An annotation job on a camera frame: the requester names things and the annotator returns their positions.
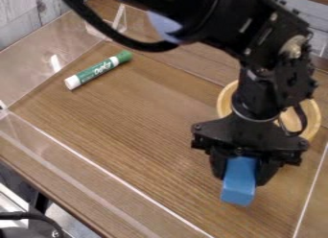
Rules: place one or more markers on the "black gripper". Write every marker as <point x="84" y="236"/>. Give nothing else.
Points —
<point x="232" y="136"/>

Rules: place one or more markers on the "blue rectangular block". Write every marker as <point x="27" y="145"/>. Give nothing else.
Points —
<point x="239" y="183"/>

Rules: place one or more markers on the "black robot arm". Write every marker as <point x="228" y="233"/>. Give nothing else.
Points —
<point x="267" y="37"/>

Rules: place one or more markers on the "brown wooden bowl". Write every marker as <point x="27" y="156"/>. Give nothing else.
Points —
<point x="288" y="117"/>

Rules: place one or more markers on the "clear acrylic tray barrier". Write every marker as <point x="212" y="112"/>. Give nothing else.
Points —
<point x="105" y="148"/>

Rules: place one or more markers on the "green expo marker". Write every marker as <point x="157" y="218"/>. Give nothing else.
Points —
<point x="97" y="69"/>

